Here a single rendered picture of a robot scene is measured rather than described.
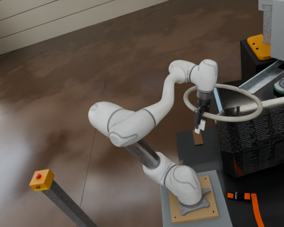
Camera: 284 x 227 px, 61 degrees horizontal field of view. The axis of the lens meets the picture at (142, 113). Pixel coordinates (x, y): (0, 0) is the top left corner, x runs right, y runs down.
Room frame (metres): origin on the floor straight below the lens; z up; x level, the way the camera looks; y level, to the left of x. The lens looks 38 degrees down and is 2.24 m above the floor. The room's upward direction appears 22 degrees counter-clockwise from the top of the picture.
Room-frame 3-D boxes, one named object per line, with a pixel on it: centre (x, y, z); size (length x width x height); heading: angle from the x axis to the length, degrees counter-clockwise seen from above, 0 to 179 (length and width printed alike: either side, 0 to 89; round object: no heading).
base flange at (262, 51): (2.13, -1.63, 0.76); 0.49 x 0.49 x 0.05; 74
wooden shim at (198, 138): (1.96, -0.52, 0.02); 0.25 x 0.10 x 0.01; 164
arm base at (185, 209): (0.79, -0.10, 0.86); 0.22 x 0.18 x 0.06; 87
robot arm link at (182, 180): (0.81, -0.08, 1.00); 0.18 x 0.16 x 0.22; 33
